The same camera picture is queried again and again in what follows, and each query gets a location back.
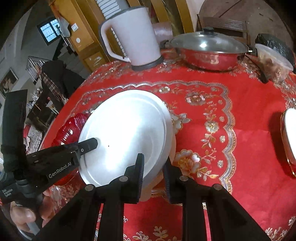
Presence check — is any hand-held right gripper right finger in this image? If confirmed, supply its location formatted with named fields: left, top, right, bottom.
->
left=162, top=159, right=272, bottom=241

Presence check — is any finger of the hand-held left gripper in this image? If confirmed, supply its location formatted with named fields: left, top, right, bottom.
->
left=76, top=137, right=99, bottom=154

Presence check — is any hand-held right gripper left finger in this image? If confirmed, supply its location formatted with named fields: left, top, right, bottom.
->
left=32, top=153, right=145, bottom=241

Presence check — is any large red plate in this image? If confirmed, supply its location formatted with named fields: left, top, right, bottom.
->
left=51, top=113, right=93, bottom=186

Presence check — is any white bowl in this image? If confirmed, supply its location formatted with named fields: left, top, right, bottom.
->
left=282, top=108, right=296, bottom=164
left=78, top=90, right=176, bottom=188

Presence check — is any red scalloped gold-rimmed plate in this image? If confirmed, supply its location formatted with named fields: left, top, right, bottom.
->
left=280, top=111, right=296, bottom=178

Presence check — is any person's left hand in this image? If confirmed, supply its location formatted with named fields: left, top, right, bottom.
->
left=10, top=189, right=58, bottom=227

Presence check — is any plaid scarf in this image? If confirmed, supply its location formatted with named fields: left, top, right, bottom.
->
left=38, top=67, right=67, bottom=102

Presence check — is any metal stair railing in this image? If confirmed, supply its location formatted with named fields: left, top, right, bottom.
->
left=26, top=57, right=47, bottom=79

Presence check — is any framed picture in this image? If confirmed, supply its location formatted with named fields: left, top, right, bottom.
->
left=0, top=68, right=18, bottom=98

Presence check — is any wooden cabinet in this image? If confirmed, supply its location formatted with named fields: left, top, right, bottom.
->
left=48, top=0, right=111, bottom=72

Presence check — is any white electric kettle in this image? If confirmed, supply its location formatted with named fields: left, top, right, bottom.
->
left=98, top=6, right=164, bottom=72

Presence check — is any window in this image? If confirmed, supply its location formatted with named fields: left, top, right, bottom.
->
left=37, top=16, right=62, bottom=45

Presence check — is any grey hanging cloth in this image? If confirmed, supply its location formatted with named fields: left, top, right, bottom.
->
left=58, top=15, right=71, bottom=37

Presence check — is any steel pot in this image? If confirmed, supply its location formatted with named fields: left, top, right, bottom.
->
left=168, top=38, right=256, bottom=72

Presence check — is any white slatted shutter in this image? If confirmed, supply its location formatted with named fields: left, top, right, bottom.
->
left=96, top=0, right=121, bottom=18

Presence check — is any glass pot lid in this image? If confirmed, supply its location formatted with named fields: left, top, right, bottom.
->
left=170, top=27, right=249, bottom=55

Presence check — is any clear plastic food container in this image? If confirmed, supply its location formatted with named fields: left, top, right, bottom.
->
left=255, top=44, right=294, bottom=81

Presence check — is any wooden chair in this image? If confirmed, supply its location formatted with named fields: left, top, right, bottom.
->
left=196, top=14, right=251, bottom=44

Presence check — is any black plastic bag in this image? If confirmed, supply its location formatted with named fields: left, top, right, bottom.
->
left=255, top=33, right=296, bottom=67

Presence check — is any round wooden tabletop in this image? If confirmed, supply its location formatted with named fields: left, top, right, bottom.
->
left=199, top=0, right=296, bottom=47

